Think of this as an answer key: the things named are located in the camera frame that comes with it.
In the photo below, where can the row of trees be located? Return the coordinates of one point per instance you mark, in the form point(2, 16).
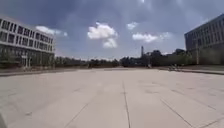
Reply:
point(100, 62)

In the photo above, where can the pale tower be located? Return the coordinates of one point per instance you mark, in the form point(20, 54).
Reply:
point(142, 51)

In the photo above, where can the white building with window grid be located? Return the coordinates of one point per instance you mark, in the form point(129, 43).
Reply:
point(23, 43)

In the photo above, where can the grey concrete slab pavement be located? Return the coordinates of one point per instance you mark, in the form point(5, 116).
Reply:
point(110, 96)

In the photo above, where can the dark grey building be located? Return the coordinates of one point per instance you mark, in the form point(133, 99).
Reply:
point(206, 40)

